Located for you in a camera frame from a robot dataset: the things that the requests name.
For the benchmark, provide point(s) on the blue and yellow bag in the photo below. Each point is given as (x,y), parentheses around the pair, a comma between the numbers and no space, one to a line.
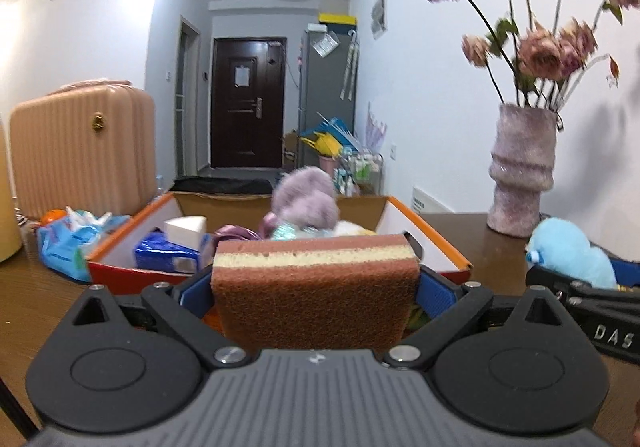
(327,137)

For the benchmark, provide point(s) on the purple wall decal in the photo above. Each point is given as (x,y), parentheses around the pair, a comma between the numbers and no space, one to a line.
(375,129)

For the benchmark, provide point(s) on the bunch of dried roses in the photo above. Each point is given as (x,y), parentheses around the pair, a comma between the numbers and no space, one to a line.
(540,52)

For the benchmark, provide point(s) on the small wall picture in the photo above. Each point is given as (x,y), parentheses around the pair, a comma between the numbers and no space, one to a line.
(380,14)

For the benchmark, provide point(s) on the orange white cardboard box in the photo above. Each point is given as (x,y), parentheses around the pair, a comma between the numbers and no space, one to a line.
(225,202)

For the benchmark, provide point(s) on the pink textured vase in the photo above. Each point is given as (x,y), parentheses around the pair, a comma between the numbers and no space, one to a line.
(522,177)

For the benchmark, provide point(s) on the purple fuzzy plush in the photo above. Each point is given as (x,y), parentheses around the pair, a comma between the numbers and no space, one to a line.
(305,202)

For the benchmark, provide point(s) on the grey refrigerator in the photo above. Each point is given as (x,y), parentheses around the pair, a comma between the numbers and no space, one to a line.
(315,92)

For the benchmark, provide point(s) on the pink ribbed suitcase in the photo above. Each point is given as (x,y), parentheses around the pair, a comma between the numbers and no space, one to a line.
(75,157)

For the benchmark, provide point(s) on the yellow black box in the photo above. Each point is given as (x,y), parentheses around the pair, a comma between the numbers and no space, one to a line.
(337,19)

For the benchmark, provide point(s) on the white paper box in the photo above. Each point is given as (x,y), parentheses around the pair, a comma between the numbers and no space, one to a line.
(185,229)

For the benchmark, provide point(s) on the clear water bottle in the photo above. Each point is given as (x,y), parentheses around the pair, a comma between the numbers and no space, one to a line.
(158,189)

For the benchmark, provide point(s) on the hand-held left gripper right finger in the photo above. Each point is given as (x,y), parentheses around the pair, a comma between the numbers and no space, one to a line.
(435,294)

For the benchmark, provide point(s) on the small orange object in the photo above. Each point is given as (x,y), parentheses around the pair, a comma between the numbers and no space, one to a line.
(52,217)

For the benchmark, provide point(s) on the white wall outlet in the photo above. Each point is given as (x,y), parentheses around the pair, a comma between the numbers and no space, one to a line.
(393,153)

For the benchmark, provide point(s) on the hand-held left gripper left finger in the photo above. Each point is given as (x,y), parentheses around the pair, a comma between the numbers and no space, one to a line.
(197,292)

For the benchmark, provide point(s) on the blue plastic bag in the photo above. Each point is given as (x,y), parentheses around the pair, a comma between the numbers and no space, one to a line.
(65,247)

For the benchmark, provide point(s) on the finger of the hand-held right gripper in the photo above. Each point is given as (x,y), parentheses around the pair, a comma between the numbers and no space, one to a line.
(547,279)
(627,272)

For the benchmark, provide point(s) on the brown striped sponge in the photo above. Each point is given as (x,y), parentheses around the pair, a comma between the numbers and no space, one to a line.
(315,297)

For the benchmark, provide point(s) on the light blue plush toy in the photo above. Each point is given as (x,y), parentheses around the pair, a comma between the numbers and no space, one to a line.
(570,252)

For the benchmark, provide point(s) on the white paper notice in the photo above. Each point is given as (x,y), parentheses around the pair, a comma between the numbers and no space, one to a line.
(241,77)

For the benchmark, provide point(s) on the dark brown entrance door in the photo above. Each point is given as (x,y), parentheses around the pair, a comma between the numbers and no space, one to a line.
(240,127)

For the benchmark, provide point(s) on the brown cardboard carton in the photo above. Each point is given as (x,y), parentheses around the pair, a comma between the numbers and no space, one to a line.
(290,152)

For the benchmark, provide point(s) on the metal trolley rack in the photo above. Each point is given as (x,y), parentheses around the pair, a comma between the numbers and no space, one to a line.
(362,174)

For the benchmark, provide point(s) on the pink bucket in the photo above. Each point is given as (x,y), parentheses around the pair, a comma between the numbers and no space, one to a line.
(327,163)

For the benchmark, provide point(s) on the iridescent sheer pouch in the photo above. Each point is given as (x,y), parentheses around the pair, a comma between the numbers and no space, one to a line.
(290,231)

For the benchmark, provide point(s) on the clear plastic pouch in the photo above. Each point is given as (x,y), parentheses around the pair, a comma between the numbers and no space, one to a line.
(325,45)

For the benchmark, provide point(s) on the purple satin scrunchie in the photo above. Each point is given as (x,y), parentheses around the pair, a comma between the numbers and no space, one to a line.
(235,232)

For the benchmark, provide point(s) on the blue tissue packet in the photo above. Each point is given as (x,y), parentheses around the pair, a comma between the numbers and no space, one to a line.
(165,252)

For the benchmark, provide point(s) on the yellow white plush toy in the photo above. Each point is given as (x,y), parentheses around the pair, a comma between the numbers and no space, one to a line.
(350,228)

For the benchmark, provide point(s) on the grey framed interior door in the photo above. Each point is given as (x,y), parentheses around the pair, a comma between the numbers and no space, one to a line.
(182,102)

